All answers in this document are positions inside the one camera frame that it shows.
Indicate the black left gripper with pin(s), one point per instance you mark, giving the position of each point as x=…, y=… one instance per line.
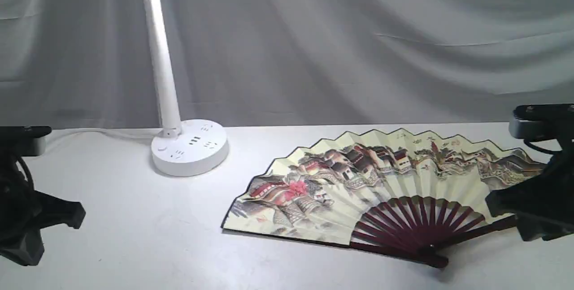
x=23, y=217

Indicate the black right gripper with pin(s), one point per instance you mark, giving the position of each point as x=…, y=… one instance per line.
x=539, y=199

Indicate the painted paper folding fan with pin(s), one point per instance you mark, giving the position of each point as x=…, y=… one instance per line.
x=397, y=194

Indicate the white desk lamp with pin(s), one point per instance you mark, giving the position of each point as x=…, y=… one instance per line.
x=180, y=148

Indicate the grey backdrop curtain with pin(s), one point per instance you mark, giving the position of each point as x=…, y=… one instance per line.
x=86, y=63

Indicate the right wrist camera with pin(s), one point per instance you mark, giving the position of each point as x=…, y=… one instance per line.
x=542, y=122

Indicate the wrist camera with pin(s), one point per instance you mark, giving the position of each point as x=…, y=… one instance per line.
x=542, y=122
x=25, y=141

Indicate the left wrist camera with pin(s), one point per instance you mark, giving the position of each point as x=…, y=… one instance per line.
x=25, y=141

